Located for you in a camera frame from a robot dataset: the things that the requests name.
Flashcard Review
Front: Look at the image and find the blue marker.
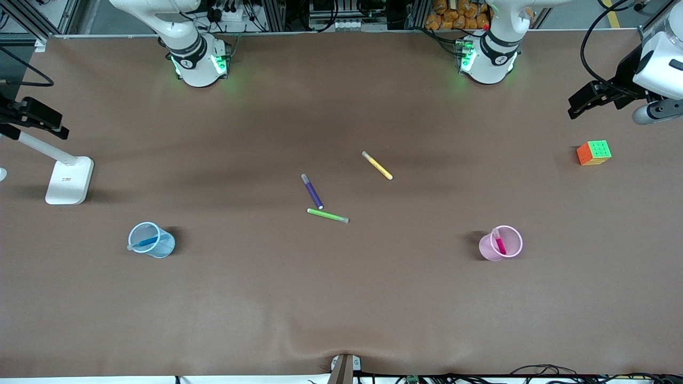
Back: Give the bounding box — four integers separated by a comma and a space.
127, 235, 160, 251

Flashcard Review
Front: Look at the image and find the pink mesh cup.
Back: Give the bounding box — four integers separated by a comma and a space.
479, 225, 523, 261

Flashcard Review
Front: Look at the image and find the white stand with pole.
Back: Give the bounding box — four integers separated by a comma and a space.
0, 131, 95, 206

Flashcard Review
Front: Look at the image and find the white power strip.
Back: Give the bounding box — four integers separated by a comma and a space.
211, 4, 254, 23

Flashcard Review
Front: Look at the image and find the yellow marker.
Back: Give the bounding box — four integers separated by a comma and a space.
362, 151, 394, 181

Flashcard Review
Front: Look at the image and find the light blue mesh cup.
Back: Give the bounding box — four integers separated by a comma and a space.
128, 222, 176, 259

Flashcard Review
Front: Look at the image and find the pile of orange bags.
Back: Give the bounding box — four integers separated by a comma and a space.
425, 0, 491, 31

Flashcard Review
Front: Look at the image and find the metal table clamp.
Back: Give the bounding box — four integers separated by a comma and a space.
327, 353, 362, 384

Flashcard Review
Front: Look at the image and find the colourful puzzle cube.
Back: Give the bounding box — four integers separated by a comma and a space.
576, 140, 613, 166

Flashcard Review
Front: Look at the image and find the aluminium frame post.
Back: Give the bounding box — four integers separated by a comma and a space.
639, 0, 676, 39
261, 0, 286, 33
407, 0, 430, 30

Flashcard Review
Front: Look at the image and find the black cable bundle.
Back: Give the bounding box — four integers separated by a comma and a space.
510, 364, 683, 384

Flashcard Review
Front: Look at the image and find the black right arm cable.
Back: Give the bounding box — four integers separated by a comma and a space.
0, 45, 55, 87

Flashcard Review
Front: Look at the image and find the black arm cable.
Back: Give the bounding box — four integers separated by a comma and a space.
0, 45, 55, 87
581, 0, 649, 99

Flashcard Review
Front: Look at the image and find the green marker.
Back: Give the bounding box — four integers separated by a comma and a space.
307, 208, 350, 224

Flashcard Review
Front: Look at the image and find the brown table cover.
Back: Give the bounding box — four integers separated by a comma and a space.
0, 29, 683, 379

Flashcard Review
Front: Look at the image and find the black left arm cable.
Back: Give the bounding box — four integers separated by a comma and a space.
581, 0, 649, 99

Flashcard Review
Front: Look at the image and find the purple marker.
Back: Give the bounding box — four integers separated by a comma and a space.
300, 173, 324, 210

